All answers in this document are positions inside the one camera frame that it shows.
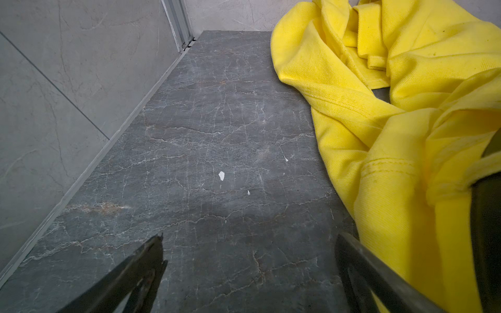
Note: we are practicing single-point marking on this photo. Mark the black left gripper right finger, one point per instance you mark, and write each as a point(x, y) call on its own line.
point(393, 292)

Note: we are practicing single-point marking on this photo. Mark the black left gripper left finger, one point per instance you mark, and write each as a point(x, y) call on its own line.
point(135, 279)

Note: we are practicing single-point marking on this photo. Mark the yellow trousers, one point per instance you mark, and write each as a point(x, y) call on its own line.
point(405, 97)

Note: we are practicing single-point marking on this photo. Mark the black leather belt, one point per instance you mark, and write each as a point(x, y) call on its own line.
point(485, 232)

